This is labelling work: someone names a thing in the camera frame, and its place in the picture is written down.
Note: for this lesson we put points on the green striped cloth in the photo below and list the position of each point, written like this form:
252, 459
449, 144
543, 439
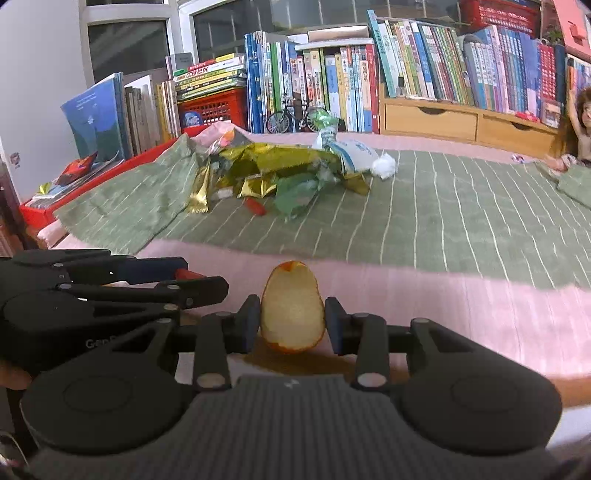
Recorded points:
577, 187
415, 221

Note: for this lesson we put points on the bitten apple piece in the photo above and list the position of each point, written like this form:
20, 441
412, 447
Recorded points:
291, 309

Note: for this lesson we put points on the brown-haired doll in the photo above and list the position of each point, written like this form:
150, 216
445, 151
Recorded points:
584, 115

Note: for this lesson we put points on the large gold foil wrapper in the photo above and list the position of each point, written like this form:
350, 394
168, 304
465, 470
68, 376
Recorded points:
272, 159

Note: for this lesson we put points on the white paper ball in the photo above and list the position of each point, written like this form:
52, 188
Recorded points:
384, 166

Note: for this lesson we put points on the white and blue plastic bag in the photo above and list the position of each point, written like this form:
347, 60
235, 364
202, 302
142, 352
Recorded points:
353, 154

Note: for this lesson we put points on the flat pile of booklets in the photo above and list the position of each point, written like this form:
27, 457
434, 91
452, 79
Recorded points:
60, 191

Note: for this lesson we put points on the pink plastic bag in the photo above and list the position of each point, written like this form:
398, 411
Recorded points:
217, 131

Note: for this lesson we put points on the white window frame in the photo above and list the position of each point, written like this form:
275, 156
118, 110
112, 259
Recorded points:
180, 27

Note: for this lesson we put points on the red plastic basket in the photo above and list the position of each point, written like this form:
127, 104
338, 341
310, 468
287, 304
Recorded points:
498, 14

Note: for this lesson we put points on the red plastic crate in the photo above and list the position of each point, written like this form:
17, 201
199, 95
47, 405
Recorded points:
217, 108

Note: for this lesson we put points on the green plastic wrapper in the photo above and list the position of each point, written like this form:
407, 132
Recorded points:
295, 196

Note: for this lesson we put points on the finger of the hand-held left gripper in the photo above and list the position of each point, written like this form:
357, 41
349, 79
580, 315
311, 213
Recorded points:
203, 290
147, 271

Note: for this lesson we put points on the red toy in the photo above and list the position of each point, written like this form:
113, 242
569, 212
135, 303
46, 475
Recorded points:
78, 168

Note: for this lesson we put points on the small red wrapper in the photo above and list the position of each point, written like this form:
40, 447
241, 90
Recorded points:
256, 206

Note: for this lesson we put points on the pink tablecloth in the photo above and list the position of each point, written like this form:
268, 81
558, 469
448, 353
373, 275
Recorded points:
461, 314

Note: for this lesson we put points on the small gold foil packet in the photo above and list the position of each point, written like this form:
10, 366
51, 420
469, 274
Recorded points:
198, 194

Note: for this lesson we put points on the large blue book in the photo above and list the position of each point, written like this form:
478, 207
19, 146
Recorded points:
92, 120

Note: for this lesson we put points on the flat stack of green books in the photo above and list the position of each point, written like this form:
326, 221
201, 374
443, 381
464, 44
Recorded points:
207, 78

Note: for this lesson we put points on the small picture frame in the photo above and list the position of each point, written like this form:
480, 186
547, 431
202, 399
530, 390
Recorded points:
550, 113

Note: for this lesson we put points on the wooden drawer organizer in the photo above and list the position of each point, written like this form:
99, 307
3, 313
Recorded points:
429, 122

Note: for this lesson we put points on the crumpled gold foil wrapper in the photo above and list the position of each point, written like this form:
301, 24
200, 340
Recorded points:
256, 187

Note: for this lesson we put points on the pink box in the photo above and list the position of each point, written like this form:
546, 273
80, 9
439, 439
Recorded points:
572, 27

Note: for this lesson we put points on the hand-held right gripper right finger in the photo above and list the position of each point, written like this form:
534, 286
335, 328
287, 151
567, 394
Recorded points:
333, 325

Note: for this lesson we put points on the red plastic piece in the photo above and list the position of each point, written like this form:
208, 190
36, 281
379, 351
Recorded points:
190, 275

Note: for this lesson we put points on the row of blue upright books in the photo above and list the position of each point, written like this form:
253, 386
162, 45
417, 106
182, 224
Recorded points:
351, 83

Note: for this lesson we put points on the black toy bicycle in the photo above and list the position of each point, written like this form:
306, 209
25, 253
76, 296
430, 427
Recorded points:
292, 110

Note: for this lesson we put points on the red tray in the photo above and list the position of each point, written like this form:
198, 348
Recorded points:
37, 214

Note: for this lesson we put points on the long row of colourful books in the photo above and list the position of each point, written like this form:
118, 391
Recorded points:
461, 64

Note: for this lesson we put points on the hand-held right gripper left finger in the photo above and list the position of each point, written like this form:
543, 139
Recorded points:
249, 323

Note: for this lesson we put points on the green and white crumpled wrapper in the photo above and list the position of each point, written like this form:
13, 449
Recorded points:
323, 122

